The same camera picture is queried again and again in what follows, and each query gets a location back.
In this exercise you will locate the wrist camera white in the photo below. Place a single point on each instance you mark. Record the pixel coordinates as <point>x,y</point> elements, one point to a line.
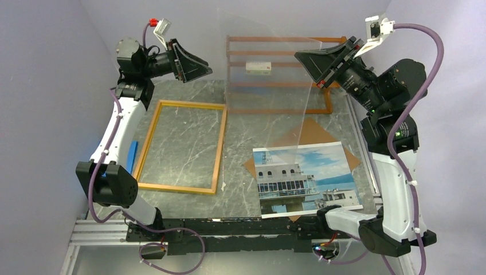
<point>378,28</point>
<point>161,27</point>

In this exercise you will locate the yellow wooden picture frame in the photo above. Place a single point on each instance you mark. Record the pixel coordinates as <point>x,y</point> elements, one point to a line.
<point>183,148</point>

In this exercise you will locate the white red medicine box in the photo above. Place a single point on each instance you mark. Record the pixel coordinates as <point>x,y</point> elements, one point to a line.
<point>258,68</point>

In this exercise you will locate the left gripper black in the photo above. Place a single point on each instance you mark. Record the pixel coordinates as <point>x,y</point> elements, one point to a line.
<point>187,67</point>

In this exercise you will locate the clear glass pane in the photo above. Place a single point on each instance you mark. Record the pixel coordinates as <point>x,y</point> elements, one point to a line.
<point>258,130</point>

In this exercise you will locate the orange wooden shelf rack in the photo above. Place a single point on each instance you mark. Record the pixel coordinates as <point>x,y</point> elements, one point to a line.
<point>289,89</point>

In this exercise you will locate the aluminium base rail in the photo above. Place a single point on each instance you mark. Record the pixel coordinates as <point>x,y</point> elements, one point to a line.
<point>118,233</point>

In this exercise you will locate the brown frame backing board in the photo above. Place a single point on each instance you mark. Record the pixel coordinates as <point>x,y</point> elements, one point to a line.
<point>311,133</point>

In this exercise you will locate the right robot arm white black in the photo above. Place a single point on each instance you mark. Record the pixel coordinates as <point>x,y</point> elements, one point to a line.
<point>391,136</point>

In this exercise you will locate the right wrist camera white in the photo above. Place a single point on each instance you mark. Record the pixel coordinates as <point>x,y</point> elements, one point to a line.
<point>378,28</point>

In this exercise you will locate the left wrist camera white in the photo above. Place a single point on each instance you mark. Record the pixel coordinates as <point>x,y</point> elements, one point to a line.
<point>161,27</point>

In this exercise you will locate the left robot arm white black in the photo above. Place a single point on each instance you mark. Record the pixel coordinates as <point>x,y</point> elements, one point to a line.
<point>104,177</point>

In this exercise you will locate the building and sky photo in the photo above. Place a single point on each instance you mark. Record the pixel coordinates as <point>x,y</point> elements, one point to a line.
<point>303,182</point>

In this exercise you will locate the blue plastic board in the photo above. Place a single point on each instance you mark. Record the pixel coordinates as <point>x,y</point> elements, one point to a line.
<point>131,156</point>

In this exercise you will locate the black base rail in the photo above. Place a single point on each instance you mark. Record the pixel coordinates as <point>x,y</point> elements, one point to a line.
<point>194,235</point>

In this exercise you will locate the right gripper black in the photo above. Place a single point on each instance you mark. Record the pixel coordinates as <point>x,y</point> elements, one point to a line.
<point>322,64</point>

